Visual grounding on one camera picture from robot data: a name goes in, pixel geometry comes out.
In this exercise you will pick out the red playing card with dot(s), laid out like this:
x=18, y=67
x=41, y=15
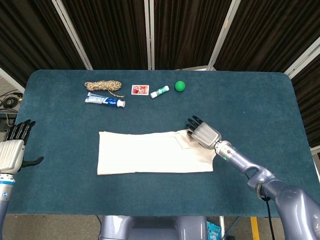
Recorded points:
x=140, y=90

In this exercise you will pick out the green white glue stick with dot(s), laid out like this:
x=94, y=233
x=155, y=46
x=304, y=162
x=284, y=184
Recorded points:
x=160, y=91

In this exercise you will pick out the grey-blue robot torso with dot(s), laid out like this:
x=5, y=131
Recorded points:
x=150, y=227

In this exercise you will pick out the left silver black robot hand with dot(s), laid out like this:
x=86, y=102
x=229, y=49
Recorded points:
x=11, y=155

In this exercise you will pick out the blue white toothpaste tube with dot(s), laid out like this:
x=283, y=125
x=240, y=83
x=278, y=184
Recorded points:
x=105, y=100

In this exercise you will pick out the grey floor box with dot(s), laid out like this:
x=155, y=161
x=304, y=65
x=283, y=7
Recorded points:
x=5, y=117

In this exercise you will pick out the green ball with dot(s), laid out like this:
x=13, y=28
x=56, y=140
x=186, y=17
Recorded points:
x=180, y=86

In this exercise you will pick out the dark folding screen panel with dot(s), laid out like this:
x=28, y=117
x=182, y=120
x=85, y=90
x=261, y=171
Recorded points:
x=185, y=32
x=30, y=37
x=270, y=32
x=310, y=100
x=110, y=32

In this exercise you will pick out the white T-shirt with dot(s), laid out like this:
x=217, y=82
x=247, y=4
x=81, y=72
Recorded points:
x=140, y=152

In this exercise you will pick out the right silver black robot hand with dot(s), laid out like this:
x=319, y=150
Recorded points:
x=206, y=135

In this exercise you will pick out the white metal table leg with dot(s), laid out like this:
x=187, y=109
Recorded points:
x=221, y=228

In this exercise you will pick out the blue printed box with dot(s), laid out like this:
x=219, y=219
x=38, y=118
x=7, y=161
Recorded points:
x=213, y=231

